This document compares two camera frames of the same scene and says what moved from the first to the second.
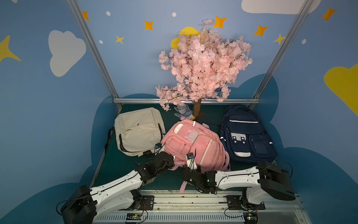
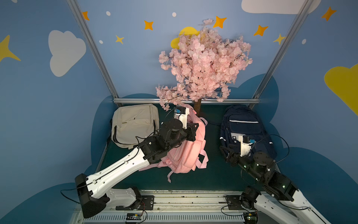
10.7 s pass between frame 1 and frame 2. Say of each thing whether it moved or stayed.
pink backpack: moved
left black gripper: moved
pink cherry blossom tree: stayed
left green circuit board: stayed
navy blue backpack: stayed
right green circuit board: stayed
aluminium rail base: stayed
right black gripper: moved
